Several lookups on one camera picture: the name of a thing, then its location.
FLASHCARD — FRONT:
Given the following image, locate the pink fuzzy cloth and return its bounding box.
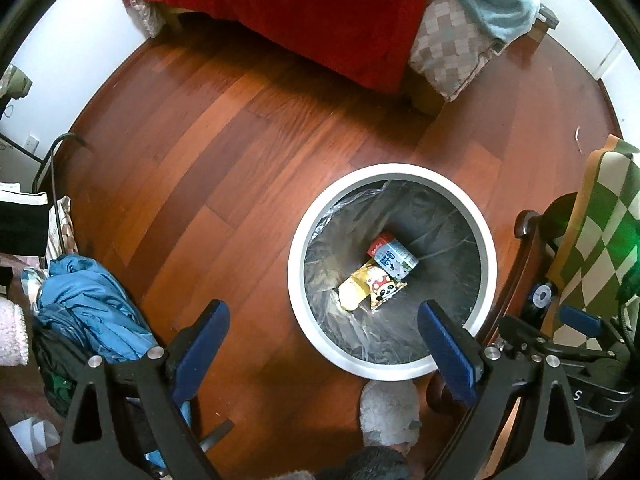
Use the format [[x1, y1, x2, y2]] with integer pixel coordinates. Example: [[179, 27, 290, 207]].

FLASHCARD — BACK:
[[0, 297, 29, 367]]

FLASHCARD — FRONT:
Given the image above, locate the red bed blanket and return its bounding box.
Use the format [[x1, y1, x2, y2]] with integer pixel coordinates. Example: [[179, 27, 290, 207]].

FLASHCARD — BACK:
[[122, 0, 427, 94]]

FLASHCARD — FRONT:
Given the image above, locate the yellow panda snack wrapper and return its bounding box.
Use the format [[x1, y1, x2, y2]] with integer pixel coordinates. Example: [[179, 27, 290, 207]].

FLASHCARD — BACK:
[[338, 259, 407, 311]]

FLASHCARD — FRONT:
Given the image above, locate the dark wooden chair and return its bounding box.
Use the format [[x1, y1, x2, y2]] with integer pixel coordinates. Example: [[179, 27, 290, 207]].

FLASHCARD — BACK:
[[424, 192, 576, 480]]

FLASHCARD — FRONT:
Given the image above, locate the blue jacket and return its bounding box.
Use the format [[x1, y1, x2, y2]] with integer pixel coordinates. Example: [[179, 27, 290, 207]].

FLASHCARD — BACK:
[[37, 255, 157, 363]]

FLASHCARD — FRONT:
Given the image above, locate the white round trash bin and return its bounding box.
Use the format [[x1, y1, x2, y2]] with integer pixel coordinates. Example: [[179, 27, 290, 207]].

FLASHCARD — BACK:
[[288, 164, 497, 382]]

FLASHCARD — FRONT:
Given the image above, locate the checkered beige quilt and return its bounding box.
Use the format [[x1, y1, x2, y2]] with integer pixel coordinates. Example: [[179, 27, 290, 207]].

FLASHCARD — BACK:
[[408, 0, 506, 102]]

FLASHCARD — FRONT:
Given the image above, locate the DHA pure milk carton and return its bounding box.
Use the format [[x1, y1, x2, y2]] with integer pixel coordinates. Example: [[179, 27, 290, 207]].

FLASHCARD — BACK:
[[367, 232, 419, 281]]

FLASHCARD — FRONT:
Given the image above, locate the green white checkered tablecloth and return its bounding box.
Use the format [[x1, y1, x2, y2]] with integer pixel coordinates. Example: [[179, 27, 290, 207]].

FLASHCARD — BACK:
[[539, 136, 639, 349]]

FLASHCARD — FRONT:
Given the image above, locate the black trash bag liner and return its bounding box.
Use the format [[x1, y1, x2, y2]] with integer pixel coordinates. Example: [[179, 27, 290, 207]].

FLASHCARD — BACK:
[[304, 181, 482, 365]]

